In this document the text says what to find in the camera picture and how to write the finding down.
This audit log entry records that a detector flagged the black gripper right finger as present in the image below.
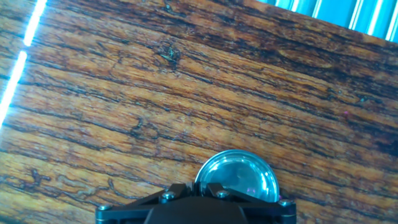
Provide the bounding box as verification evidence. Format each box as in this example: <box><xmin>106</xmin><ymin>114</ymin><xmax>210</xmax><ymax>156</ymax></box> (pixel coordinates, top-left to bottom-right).
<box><xmin>196</xmin><ymin>182</ymin><xmax>297</xmax><ymax>224</ymax></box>

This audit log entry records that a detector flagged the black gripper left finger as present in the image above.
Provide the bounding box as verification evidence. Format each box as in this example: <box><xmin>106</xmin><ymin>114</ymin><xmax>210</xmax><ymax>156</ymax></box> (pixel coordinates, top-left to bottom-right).
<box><xmin>95</xmin><ymin>182</ymin><xmax>196</xmax><ymax>224</ymax></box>

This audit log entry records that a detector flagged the small round steel plate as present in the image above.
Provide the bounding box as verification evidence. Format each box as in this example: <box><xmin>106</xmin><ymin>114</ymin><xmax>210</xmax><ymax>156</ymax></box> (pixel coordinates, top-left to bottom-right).
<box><xmin>194</xmin><ymin>149</ymin><xmax>280</xmax><ymax>203</ymax></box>

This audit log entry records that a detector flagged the brown wooden board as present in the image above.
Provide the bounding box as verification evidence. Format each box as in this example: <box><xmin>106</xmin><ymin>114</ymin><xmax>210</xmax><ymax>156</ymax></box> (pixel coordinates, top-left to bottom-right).
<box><xmin>0</xmin><ymin>0</ymin><xmax>398</xmax><ymax>224</ymax></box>

